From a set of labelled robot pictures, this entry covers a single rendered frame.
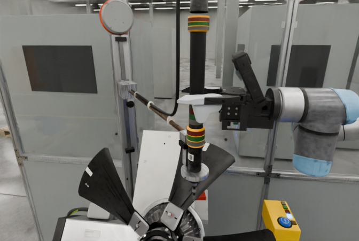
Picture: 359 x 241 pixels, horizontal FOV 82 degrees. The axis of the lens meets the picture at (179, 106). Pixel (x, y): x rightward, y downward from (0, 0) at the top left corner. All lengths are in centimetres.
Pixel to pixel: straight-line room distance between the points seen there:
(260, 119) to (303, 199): 120
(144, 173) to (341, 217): 132
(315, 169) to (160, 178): 62
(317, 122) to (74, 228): 84
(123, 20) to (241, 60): 76
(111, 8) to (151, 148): 67
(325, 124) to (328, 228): 139
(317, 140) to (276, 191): 106
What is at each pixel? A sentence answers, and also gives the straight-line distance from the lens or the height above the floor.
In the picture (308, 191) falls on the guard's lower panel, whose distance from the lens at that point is 161.
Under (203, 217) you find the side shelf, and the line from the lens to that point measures 128.
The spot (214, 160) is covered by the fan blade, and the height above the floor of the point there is 140.
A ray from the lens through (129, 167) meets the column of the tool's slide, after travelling 130.
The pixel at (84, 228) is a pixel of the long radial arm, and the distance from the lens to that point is 93.
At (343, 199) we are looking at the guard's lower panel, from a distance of 173.
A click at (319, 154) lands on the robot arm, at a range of 53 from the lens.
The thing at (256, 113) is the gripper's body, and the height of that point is 162.
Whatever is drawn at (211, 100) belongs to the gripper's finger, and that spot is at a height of 166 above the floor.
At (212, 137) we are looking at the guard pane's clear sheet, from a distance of 130.
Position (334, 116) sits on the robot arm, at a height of 163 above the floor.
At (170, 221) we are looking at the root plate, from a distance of 72.
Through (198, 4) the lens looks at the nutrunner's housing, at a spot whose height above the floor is 184.
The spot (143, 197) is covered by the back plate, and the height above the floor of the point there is 114.
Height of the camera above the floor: 177
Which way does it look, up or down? 17 degrees down
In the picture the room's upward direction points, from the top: straight up
